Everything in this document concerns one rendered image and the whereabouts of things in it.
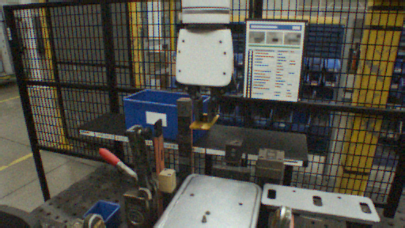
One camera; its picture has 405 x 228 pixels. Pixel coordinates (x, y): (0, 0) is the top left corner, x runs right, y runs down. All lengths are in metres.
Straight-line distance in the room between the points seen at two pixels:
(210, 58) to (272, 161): 0.43
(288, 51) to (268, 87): 0.15
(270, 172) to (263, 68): 0.41
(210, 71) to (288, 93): 0.62
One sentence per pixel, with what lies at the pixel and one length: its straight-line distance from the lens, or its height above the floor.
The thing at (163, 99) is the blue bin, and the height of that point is 1.13.
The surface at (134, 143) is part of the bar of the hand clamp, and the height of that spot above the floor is 1.19.
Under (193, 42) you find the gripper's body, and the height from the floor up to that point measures 1.40.
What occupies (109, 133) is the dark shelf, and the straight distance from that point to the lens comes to 1.10.
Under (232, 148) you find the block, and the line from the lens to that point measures 0.85.
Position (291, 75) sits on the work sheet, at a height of 1.25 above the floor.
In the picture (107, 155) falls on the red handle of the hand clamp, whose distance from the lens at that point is 0.68.
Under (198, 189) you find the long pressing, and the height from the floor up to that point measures 1.00.
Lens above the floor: 1.44
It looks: 19 degrees down
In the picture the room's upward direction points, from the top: straight up
